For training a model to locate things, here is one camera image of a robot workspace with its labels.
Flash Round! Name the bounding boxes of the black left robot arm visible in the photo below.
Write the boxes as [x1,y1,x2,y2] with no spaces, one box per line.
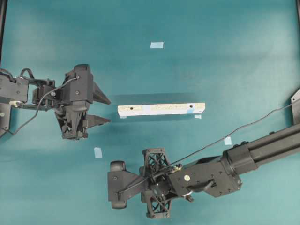
[0,64,111,140]

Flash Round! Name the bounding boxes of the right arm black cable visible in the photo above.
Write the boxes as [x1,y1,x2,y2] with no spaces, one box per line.
[117,102,296,195]

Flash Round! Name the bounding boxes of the blue tape mark right-lower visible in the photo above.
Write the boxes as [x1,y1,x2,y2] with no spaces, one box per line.
[224,136,232,145]

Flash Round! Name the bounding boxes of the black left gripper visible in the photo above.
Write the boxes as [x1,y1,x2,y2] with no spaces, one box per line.
[54,78,111,140]

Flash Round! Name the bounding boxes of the black right frame post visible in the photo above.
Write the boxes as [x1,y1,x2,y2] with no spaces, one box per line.
[294,0,300,27]

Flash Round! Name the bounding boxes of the blue tape mark right-centre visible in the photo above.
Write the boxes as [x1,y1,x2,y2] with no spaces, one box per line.
[194,114,202,119]

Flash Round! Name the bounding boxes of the black left frame post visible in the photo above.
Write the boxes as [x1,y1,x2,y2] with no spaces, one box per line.
[0,0,8,61]

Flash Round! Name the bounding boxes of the white wooden board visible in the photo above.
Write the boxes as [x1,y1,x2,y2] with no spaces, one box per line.
[117,103,206,117]

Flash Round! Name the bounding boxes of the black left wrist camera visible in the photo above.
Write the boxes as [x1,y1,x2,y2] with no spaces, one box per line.
[61,64,93,112]

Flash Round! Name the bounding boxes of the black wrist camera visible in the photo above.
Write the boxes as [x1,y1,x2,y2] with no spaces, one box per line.
[61,64,93,112]
[107,161,147,210]

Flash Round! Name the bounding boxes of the blue tape mark lower-left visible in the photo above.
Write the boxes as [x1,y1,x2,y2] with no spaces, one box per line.
[94,147,103,158]

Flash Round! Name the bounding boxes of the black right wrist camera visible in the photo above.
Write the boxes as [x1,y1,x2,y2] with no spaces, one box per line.
[107,161,147,210]

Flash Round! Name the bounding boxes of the blue tape mark top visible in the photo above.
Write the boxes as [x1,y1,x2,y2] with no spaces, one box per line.
[150,42,164,49]

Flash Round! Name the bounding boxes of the black frame post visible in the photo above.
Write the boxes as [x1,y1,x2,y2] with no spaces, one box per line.
[0,0,8,61]
[294,0,300,27]

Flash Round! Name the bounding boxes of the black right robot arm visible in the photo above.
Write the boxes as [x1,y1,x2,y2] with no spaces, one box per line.
[141,124,300,218]

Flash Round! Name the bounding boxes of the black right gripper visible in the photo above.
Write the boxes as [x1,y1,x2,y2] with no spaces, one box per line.
[139,148,172,212]

